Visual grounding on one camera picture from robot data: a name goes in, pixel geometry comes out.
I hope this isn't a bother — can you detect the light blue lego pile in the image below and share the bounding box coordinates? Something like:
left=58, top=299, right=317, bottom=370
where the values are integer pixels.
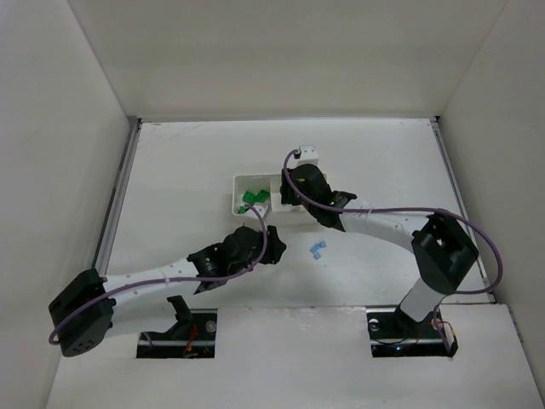
left=309, top=240, right=327, bottom=260

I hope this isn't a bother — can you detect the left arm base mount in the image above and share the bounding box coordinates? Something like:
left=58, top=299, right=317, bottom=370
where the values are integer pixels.
left=136, top=296, right=218, bottom=360

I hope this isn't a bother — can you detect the purple cable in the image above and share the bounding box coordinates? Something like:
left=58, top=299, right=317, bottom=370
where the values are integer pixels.
left=280, top=149, right=502, bottom=296
left=49, top=206, right=272, bottom=344

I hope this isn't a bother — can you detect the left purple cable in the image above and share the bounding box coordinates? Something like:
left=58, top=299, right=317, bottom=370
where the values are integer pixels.
left=49, top=206, right=272, bottom=344

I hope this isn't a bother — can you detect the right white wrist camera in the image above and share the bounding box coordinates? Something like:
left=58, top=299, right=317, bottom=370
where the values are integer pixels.
left=294, top=145, right=319, bottom=166

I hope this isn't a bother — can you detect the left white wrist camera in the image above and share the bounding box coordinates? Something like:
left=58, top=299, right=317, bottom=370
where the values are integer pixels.
left=245, top=204, right=271, bottom=223

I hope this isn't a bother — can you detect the green lego brick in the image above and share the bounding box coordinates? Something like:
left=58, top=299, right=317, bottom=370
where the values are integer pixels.
left=242, top=191, right=256, bottom=205

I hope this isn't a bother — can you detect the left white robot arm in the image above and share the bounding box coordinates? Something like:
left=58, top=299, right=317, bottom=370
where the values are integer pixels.
left=48, top=226, right=287, bottom=357

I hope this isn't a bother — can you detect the white three-compartment tray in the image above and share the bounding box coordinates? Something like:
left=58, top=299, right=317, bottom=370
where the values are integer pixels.
left=232, top=174, right=317, bottom=227

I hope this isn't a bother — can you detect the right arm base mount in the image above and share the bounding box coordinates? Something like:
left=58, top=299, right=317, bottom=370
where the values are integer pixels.
left=366, top=306, right=459, bottom=359

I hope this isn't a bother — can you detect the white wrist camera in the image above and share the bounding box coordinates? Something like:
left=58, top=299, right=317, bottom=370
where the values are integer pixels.
left=245, top=204, right=271, bottom=223
left=294, top=145, right=319, bottom=166

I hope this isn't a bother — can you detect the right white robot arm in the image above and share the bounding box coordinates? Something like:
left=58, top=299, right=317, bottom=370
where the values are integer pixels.
left=280, top=164, right=479, bottom=323

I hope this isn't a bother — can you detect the green yellow lego block pair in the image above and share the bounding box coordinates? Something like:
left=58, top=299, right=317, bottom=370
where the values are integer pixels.
left=255, top=190, right=270, bottom=203

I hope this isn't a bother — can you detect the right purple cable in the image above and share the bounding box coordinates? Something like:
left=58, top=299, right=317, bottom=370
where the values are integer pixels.
left=280, top=149, right=502, bottom=296

